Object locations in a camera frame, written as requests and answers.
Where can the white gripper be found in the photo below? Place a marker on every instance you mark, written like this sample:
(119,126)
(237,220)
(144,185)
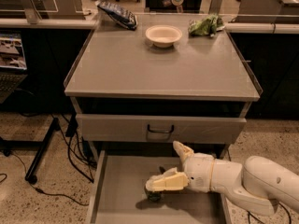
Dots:
(199,172)

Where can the green soda can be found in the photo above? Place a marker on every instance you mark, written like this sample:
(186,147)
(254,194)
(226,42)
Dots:
(153,196)

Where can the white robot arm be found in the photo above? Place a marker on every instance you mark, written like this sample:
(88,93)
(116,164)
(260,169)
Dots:
(258,185)

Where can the open middle drawer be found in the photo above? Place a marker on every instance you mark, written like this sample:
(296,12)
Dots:
(118,195)

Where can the closed top drawer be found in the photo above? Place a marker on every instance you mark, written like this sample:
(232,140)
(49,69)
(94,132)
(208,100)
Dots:
(122,128)

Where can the grey cabinet counter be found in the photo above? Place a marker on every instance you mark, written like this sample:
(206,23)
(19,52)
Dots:
(123,64)

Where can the white paper bowl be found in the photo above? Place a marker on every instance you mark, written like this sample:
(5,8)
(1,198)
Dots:
(163,36)

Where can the green crumpled bag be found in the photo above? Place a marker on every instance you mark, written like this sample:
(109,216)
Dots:
(209,25)

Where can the black stand leg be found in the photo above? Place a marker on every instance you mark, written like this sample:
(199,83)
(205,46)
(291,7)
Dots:
(31,177)

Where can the blue chip bag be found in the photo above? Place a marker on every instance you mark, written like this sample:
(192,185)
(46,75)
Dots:
(123,17)

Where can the laptop computer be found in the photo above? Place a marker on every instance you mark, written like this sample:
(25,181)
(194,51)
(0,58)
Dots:
(13,67)

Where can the black drawer handle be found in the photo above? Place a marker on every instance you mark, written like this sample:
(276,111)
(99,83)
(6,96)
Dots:
(162,131)

